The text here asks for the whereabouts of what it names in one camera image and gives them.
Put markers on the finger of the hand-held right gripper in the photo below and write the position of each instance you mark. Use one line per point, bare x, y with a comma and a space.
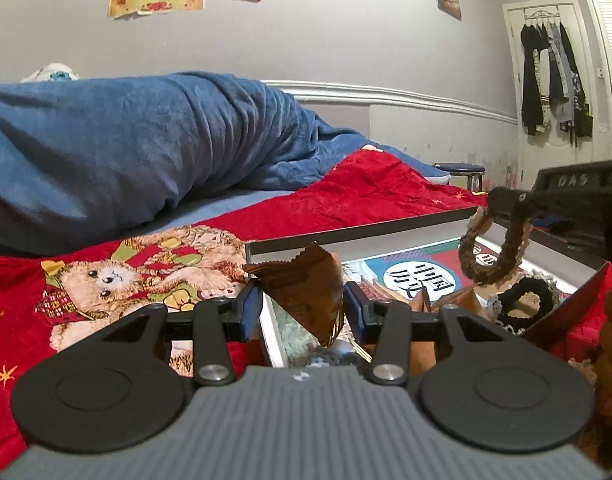
508, 200

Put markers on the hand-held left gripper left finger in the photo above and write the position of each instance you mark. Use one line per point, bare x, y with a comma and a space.
248, 310

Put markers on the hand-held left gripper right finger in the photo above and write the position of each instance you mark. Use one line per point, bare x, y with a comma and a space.
356, 310

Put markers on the brown scrunchie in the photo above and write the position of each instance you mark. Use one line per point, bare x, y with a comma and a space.
486, 270

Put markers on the black cardboard box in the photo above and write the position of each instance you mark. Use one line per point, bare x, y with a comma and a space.
386, 232

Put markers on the black lace scrunchie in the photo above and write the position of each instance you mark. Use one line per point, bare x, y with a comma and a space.
548, 295

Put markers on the round blue stool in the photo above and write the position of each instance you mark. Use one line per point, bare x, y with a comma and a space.
458, 166

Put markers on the light blue bedsheet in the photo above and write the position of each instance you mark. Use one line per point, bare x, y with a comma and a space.
246, 205

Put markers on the hanging dark clothes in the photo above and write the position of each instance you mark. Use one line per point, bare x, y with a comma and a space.
533, 85

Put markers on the red printed blanket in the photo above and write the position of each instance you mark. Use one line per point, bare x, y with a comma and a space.
366, 180

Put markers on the white louvred closet door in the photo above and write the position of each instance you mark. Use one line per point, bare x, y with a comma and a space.
606, 10

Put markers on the metal over-door hook rack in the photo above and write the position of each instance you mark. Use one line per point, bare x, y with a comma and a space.
541, 12

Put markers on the blue fleece blanket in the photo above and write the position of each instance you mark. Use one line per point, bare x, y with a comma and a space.
135, 150

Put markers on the white and blue plush toy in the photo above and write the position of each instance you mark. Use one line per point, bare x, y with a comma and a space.
53, 72

